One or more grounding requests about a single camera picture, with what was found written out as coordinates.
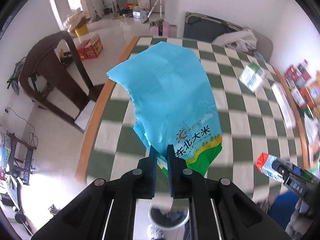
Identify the blue white box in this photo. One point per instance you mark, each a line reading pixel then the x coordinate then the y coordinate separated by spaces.
pixel 139 13

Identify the blue plastic stool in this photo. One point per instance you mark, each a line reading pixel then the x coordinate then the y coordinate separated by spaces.
pixel 283 206

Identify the black dumbbell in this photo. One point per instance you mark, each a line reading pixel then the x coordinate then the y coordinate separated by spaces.
pixel 20 216

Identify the black exercise machine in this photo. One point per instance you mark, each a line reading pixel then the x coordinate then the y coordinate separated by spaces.
pixel 15 78

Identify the green checkered tablecloth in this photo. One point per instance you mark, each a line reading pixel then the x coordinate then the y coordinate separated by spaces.
pixel 237 130

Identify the yellow bin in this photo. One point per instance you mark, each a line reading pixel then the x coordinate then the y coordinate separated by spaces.
pixel 81 30

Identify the grey cushion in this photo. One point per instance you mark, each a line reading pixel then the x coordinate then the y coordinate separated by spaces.
pixel 265 46

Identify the broom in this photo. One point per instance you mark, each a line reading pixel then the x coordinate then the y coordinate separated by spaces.
pixel 153 10

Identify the black metal rack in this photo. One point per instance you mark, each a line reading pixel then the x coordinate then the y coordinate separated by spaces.
pixel 25 160

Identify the pink suitcase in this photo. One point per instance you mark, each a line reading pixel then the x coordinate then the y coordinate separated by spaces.
pixel 162 28

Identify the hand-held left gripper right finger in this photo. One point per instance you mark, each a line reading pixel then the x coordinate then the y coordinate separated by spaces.
pixel 170 170

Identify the small blue milk carton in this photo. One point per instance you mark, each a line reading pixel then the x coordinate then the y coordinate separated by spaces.
pixel 265 166

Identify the blue rice bag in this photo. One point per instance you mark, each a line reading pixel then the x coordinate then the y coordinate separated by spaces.
pixel 170 92

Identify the white clothes pile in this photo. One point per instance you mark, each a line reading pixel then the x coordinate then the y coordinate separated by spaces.
pixel 240 41

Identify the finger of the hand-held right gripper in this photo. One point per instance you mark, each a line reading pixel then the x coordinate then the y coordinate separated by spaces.
pixel 282 167

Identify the dark wooden chair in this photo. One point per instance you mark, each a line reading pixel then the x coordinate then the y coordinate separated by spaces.
pixel 52 80

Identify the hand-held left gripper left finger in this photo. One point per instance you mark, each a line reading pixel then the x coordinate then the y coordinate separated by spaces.
pixel 153 175

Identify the red cardboard box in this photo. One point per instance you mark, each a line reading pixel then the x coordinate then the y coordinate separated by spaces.
pixel 90 47

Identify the round bin with black bag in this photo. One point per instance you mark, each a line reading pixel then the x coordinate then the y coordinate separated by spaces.
pixel 168 216

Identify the white paper sheet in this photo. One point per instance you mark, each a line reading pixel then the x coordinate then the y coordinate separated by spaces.
pixel 84 116

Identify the white bedding pile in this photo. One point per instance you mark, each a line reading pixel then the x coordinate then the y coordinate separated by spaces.
pixel 73 18

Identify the white crumpled tissue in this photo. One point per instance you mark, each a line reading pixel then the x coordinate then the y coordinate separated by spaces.
pixel 312 128

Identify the white cabinet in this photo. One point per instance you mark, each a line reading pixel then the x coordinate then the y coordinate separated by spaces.
pixel 172 5

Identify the dark folding cot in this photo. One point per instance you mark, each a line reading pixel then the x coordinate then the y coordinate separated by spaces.
pixel 205 27

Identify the grey fuzzy slipper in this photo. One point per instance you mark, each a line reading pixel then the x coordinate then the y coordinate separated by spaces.
pixel 155 232

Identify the long white box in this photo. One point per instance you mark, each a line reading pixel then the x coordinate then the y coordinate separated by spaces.
pixel 285 107

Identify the green white carton box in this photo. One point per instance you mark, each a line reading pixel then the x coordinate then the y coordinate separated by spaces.
pixel 252 76

